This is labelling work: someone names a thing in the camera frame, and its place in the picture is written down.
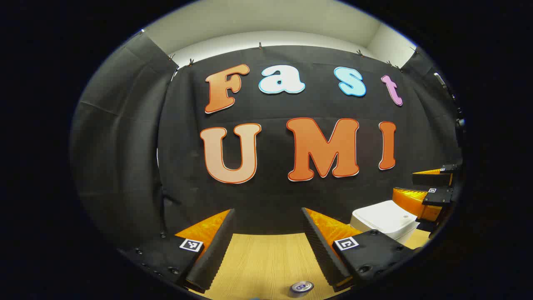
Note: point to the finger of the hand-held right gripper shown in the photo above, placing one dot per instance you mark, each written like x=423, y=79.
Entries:
x=431, y=179
x=437, y=196

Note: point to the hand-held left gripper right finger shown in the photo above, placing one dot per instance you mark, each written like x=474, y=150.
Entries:
x=322, y=254

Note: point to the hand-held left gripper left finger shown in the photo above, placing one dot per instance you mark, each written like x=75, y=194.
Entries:
x=216, y=250

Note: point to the blue pop can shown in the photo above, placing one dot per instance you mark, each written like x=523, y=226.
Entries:
x=302, y=286

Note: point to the white desktop garbage bin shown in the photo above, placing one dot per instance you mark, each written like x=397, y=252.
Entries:
x=383, y=218

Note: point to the wooden desktop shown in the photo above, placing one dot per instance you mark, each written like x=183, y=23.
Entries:
x=266, y=262

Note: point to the black backdrop cloth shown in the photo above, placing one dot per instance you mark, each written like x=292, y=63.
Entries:
x=270, y=191

